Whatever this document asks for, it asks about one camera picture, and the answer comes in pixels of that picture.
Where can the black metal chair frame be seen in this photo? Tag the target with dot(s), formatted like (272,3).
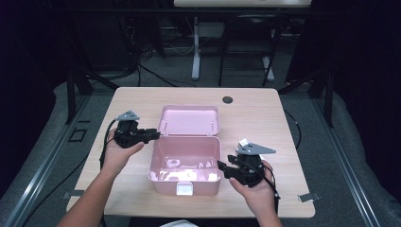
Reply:
(249,47)

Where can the pink medicine box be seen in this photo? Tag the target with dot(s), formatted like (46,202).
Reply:
(186,157)

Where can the black metal stand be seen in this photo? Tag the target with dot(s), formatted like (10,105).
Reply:
(78,85)
(324,91)

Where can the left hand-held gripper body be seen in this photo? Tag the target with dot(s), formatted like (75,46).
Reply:
(127,134)

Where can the aluminium floor rail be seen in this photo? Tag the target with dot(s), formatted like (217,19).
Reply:
(41,170)
(346,170)

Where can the white cloth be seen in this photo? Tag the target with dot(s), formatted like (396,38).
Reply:
(178,223)

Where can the white desk top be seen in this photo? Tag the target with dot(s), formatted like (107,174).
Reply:
(242,3)

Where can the person's right hand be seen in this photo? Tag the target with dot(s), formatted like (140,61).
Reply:
(261,197)

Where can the person's left hand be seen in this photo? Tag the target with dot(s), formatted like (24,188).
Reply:
(115,157)

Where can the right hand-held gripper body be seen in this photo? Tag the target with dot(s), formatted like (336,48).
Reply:
(250,170)

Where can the white desk leg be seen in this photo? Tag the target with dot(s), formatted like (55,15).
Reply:
(196,50)

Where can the grey metal table clip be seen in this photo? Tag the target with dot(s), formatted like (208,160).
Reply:
(309,197)
(73,194)

